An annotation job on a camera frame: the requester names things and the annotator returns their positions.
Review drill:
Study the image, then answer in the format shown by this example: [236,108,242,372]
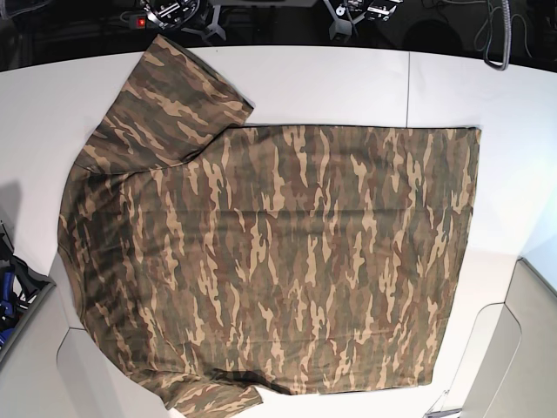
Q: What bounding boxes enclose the blue items in bin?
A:
[1,267,18,346]

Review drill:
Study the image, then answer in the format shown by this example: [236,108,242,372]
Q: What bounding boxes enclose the grey corrugated hose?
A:
[487,0,513,71]

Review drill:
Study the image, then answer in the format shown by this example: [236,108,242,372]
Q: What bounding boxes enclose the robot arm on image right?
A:
[323,0,404,40]

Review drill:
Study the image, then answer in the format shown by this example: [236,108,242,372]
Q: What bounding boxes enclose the black power strip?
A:
[119,11,148,30]

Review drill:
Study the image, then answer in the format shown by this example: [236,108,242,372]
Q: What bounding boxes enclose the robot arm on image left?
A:
[140,0,226,41]

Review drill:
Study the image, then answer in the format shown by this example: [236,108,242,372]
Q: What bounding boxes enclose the grey side cabinet right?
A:
[460,259,556,418]

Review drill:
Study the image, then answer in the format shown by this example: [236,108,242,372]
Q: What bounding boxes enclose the loose dark cable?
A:
[473,0,540,62]

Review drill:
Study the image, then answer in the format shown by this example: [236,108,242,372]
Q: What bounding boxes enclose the camouflage T-shirt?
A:
[57,37,480,417]

